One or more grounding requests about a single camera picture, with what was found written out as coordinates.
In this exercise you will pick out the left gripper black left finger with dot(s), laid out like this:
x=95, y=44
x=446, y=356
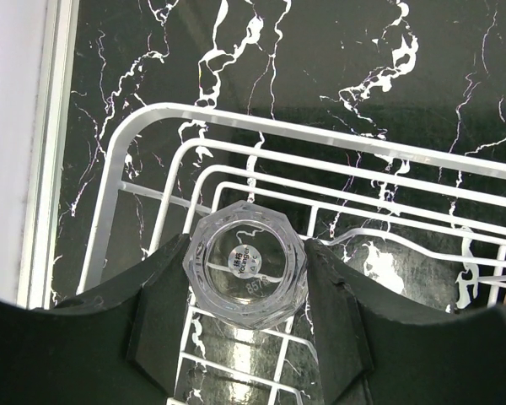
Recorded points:
x=117, y=343

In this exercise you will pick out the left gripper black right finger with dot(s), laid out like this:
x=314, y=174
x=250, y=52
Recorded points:
x=375, y=346

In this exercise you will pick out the small clear faceted glass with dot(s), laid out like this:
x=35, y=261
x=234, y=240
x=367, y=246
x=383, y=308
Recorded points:
x=246, y=265

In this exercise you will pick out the white wire dish rack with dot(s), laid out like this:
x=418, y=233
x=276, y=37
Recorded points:
x=341, y=188

